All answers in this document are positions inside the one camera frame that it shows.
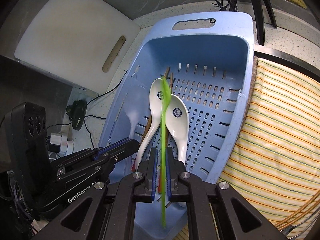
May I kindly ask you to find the wooden chopstick red tip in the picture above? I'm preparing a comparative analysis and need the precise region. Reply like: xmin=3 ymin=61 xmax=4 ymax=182
xmin=275 ymin=198 xmax=319 ymax=230
xmin=141 ymin=65 xmax=171 ymax=143
xmin=169 ymin=73 xmax=174 ymax=94

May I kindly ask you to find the green plastic spoon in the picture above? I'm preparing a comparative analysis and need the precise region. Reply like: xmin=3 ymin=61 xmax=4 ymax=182
xmin=159 ymin=77 xmax=171 ymax=228

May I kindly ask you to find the white power plug adapter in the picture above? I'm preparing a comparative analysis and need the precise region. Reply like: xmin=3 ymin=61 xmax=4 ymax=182
xmin=48 ymin=133 xmax=74 ymax=155

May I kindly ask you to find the white ceramic spoon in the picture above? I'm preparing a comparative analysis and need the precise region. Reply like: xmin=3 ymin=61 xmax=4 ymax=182
xmin=133 ymin=78 xmax=163 ymax=171
xmin=165 ymin=94 xmax=189 ymax=208

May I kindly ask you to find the striped yellow dish cloth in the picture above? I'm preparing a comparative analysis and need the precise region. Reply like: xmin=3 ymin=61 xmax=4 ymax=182
xmin=220 ymin=59 xmax=319 ymax=239

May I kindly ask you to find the blue plastic drain basket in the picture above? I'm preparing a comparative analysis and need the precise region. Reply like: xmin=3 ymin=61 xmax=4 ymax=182
xmin=98 ymin=11 xmax=255 ymax=240

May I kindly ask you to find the white cutting board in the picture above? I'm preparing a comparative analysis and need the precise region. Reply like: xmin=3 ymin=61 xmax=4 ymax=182
xmin=14 ymin=0 xmax=140 ymax=94

